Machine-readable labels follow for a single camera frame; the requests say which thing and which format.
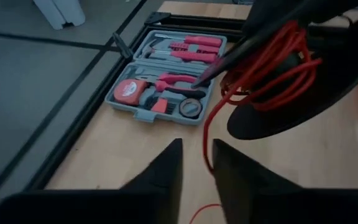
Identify steel claw hammer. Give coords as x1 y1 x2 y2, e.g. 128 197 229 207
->
140 37 170 60

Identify red tape measure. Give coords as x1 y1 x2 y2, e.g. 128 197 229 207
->
113 78 150 106

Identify black electrical tape roll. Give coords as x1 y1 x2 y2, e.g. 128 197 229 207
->
178 98 203 119

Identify red handled screwdriver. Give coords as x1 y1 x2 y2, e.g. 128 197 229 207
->
154 33 223 47
149 49 219 64

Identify small red plastic box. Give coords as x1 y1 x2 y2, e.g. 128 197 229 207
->
150 98 169 114

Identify black red handled tool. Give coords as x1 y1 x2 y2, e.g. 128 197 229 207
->
154 80 207 100

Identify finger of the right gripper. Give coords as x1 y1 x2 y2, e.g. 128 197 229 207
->
193 14 304 86

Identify red handled pliers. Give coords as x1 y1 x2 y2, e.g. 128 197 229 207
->
132 72 211 94

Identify red cord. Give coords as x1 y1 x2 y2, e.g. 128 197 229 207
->
188 20 323 224

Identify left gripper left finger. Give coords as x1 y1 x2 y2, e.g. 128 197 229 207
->
121 138 185 224

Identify black cord spool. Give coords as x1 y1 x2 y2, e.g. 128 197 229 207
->
227 12 358 141

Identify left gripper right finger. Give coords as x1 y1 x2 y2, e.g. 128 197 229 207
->
213 139 301 224

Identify red bit holder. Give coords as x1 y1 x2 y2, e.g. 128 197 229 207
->
168 42 220 54

